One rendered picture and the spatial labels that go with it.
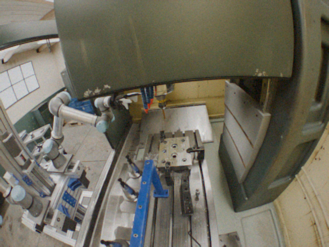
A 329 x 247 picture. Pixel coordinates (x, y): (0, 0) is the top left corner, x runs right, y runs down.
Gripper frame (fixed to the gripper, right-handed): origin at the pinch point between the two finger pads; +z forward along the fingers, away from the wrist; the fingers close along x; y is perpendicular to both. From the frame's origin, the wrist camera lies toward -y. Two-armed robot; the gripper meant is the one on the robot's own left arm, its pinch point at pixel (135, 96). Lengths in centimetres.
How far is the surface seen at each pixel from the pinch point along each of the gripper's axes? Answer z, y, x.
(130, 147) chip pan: -55, 77, -29
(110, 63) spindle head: 21.3, -22.3, 32.6
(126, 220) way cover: -7, 68, 49
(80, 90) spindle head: 9.7, -18.2, 36.3
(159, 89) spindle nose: 19.6, -5.5, 7.1
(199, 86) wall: 19, 33, -107
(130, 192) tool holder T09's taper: 16.9, 19.1, 42.9
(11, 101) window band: -472, -57, 29
